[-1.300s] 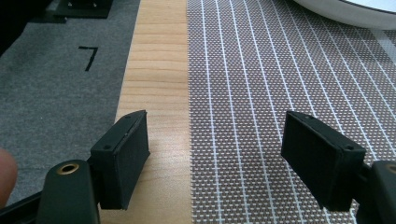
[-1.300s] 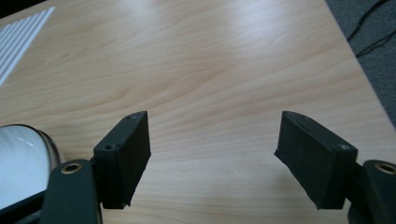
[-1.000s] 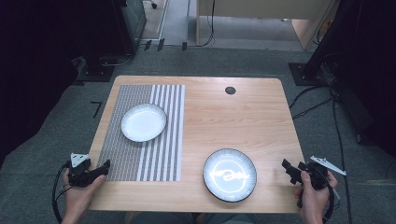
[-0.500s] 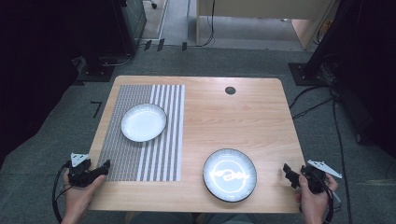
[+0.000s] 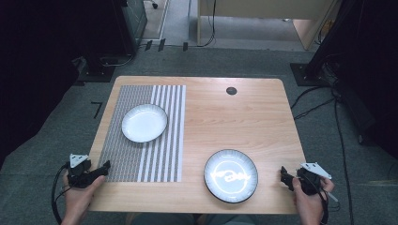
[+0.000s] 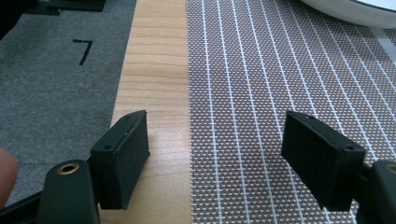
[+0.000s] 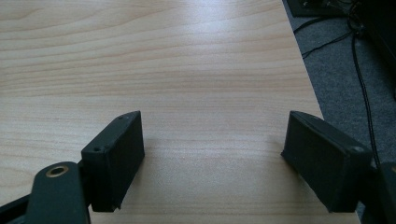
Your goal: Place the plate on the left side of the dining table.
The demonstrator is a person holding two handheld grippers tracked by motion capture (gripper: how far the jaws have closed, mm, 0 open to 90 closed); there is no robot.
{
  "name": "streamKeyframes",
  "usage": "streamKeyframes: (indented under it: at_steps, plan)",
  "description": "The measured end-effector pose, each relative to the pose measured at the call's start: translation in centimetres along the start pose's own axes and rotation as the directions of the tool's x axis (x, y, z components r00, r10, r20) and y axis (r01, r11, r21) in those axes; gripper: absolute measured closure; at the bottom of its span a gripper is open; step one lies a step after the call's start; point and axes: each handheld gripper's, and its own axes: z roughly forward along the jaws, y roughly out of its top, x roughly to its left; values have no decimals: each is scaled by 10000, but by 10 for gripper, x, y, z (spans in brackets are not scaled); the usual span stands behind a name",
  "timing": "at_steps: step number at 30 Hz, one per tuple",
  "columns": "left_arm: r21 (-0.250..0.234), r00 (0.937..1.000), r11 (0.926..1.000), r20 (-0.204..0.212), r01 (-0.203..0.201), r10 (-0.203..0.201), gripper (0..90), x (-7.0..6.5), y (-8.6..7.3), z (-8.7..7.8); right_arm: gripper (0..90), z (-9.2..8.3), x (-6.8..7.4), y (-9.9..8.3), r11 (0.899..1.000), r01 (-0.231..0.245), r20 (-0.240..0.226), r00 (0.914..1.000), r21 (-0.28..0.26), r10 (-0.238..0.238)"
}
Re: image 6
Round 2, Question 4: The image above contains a woven striped grey placemat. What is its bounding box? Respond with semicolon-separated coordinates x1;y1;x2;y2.
185;0;396;224

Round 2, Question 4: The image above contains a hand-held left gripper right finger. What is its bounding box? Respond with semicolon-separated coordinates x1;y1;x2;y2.
280;110;368;213

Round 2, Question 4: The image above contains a white plate with dark rim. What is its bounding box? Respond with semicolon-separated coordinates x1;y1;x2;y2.
300;0;396;30

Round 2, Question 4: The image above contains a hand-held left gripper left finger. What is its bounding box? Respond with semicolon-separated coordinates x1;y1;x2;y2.
90;109;151;211

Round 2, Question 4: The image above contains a black stand with square base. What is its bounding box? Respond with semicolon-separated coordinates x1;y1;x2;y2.
22;0;107;17

